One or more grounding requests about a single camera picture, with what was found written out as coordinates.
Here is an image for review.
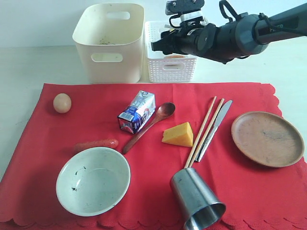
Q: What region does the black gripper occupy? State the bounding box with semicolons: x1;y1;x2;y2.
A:
151;26;211;58

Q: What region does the fried chicken nugget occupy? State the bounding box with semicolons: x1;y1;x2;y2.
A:
164;55;186;59

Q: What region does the blue white milk carton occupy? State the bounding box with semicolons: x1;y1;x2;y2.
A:
118;91;156;134

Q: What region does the orange cheese wedge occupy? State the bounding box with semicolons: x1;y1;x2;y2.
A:
162;122;194;147

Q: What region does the brown egg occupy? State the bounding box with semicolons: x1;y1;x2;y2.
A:
53;93;72;114

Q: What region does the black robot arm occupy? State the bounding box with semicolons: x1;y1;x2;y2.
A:
151;0;307;64

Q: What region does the white perforated plastic basket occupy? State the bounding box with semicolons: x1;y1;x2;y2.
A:
144;21;197;83

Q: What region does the cream plastic bin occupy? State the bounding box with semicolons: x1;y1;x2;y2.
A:
72;3;144;84

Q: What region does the brown wooden spoon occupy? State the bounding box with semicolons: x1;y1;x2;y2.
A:
122;102;176;155

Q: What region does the left wooden chopstick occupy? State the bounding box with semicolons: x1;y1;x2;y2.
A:
184;96;217;169

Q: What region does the wooden chopstick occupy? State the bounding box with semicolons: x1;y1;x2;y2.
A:
184;96;217;169
189;98;224;167

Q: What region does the steel table knife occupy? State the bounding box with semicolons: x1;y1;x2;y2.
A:
195;100;233;162

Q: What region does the right wooden chopstick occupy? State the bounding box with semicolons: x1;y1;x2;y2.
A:
189;98;224;167

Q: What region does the red sausage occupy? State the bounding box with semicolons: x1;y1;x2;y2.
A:
73;138;118;153

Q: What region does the red scalloped table cloth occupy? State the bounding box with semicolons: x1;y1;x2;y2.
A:
0;83;307;230

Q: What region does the brown wooden plate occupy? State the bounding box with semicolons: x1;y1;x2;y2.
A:
231;111;305;168

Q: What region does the pale green bowl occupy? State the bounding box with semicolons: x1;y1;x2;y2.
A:
56;147;131;217

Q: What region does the stainless steel cup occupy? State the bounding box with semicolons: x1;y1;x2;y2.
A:
170;168;226;230

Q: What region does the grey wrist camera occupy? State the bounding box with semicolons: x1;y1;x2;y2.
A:
165;0;205;15

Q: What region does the black cable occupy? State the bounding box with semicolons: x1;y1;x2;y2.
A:
218;0;243;24

